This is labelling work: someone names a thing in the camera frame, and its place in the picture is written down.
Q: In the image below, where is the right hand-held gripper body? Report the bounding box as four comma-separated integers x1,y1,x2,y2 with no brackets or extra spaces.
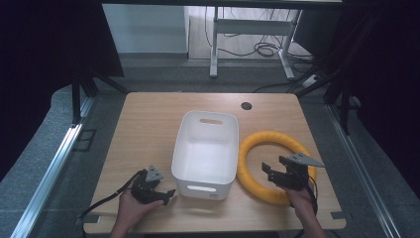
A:
267,152,327,191

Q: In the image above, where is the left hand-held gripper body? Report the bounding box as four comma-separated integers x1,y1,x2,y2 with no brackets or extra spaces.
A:
130,165,167,205

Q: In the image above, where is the yellow foam ring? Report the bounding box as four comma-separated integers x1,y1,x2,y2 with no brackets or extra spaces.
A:
236,130,318,206

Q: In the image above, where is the white plastic storage bin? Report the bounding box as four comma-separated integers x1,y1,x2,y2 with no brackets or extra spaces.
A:
170,110,240,201

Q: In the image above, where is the person's left hand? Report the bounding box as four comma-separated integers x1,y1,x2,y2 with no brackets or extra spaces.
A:
116,189,165,230

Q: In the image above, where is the person's right hand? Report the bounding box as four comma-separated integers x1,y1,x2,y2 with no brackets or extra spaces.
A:
282,183,315,220

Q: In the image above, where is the black tripod stand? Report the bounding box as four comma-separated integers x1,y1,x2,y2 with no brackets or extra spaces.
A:
69,64,131,126
295,13,390,136

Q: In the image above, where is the white power strip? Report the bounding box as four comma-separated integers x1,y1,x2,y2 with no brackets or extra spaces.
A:
301,73,322,89

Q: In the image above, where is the dark curtain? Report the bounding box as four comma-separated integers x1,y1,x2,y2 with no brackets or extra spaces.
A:
325,0,420,200
0,0,126,183

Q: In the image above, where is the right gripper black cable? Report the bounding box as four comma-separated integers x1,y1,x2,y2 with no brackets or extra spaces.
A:
305,175,320,216

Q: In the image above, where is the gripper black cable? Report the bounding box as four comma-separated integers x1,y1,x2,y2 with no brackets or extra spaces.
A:
305,175,320,216
77,169,148,220

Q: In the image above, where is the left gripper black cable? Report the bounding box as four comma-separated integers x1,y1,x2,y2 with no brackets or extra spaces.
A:
77,169,148,220

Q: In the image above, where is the aluminium floor rail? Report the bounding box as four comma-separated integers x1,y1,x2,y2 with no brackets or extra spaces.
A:
9,122,84,238
324,103,402,238

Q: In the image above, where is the black floor cables bundle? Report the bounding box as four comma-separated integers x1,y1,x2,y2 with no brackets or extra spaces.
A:
203,6,315,64

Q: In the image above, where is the white metal desk frame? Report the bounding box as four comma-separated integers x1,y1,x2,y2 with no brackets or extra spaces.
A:
209,5,303,81

